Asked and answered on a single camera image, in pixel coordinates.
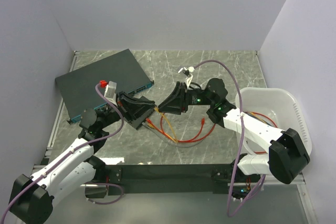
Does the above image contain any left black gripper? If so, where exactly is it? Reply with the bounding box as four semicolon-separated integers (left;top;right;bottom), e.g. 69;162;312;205
98;90;155;130

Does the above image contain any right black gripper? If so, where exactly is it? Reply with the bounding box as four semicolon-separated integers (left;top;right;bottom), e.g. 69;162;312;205
159;81;215;115

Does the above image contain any small black box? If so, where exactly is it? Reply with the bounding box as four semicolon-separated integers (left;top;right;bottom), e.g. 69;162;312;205
127;96;156;130

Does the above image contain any yellow ethernet cable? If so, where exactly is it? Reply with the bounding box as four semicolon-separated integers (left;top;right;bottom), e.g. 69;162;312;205
154;106;179;145

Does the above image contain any red ethernet cable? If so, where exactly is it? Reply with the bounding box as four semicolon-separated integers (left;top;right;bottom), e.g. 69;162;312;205
145;112;217;143

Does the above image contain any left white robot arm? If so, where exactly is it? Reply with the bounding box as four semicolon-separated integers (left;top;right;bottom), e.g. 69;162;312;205
6;92;155;223

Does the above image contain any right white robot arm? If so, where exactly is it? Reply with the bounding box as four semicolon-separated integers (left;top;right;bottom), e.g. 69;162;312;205
159;78;312;184

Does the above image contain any white plastic bin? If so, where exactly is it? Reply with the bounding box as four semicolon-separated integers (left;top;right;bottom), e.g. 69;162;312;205
240;87;312;154

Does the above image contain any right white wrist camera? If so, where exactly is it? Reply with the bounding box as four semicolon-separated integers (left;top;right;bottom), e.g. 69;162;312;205
178;66;195;88

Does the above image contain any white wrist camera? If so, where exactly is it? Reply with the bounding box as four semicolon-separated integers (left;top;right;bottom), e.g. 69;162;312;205
178;66;195;88
99;80;117;105

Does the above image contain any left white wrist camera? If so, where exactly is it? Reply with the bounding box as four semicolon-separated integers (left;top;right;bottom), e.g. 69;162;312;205
99;80;117;105

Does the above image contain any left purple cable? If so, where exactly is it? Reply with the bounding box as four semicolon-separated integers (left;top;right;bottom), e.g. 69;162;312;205
1;83;126;224

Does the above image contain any purple cable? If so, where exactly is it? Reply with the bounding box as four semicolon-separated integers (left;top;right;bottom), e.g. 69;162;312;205
1;83;126;224
193;60;266;218

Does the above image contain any large black network switch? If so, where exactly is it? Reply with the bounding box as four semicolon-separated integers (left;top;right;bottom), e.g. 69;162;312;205
55;49;154;124

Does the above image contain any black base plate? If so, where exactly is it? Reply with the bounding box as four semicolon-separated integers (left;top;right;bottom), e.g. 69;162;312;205
87;164;233;194

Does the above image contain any yellow cable in bin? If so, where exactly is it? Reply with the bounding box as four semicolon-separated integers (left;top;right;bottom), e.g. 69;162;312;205
249;112;276;129

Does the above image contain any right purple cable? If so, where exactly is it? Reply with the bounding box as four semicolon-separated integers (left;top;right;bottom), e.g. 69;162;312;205
193;60;266;218

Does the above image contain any aluminium frame rail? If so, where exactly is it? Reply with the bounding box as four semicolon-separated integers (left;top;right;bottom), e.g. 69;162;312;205
28;165;307;188

